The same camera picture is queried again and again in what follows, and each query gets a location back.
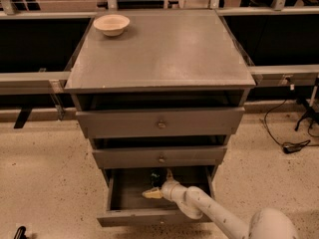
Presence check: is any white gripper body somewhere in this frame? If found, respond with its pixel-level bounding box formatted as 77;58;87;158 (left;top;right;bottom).
161;180;186;202

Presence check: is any green soda can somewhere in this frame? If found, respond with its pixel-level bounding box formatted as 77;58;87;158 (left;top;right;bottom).
151;172;160;187

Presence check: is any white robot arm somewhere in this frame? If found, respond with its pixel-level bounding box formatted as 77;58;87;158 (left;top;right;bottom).
143;169;299;239

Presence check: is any grey middle drawer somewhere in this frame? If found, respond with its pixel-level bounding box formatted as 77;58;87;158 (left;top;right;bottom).
93;138;226;169

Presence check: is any grey drawer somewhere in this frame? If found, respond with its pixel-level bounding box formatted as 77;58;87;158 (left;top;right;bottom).
98;165;217;227
76;107;244;138
93;138;226;169

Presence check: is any grey bottom drawer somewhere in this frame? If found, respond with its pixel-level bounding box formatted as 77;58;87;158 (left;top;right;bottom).
98;165;217;227

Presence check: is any grey top drawer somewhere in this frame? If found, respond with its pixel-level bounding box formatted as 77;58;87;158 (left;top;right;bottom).
76;107;244;138

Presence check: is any grey drawer cabinet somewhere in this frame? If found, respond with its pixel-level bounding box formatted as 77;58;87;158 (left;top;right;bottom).
66;10;255;179

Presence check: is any black object floor corner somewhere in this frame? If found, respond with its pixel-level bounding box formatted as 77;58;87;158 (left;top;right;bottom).
14;226;27;239

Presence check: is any black tripod stand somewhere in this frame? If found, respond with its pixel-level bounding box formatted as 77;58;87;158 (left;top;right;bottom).
295;84;319;130

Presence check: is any beige paper bowl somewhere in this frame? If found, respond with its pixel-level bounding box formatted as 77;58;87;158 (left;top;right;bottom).
94;14;130;37

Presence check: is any black power cable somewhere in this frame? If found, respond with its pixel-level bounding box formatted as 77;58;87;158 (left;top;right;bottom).
263;98;319;155

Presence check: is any grey metal rail frame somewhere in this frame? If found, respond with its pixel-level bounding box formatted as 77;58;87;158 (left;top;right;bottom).
1;10;318;95

